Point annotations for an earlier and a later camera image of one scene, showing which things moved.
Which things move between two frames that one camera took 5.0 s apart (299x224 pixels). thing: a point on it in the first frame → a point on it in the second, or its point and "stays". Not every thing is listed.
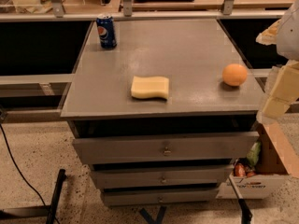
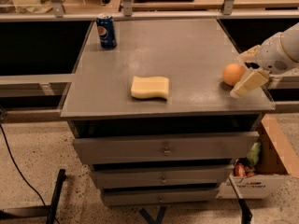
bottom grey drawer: [165, 195] stays
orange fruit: [234, 75] stays
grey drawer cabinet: [163, 118] stays
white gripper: [290, 35] → [272, 56]
